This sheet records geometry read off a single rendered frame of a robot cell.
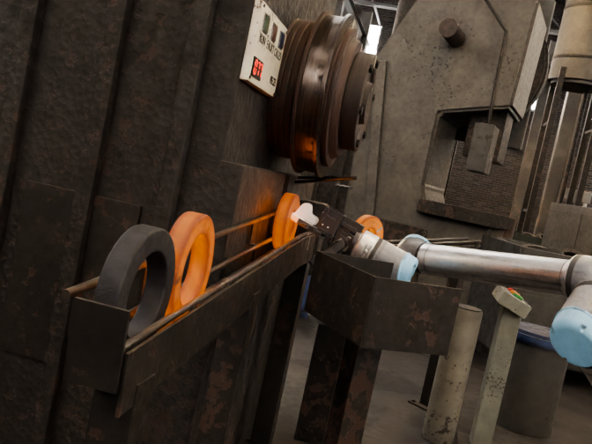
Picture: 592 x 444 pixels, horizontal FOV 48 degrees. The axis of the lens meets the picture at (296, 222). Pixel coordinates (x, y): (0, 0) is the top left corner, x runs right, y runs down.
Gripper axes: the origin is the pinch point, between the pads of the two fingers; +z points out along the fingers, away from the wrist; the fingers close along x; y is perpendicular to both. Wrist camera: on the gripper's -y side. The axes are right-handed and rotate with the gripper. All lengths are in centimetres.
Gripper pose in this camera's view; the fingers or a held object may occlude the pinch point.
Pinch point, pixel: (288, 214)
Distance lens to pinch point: 181.2
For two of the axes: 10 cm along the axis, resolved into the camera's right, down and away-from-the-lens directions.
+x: -2.0, 0.2, -9.8
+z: -8.6, -4.8, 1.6
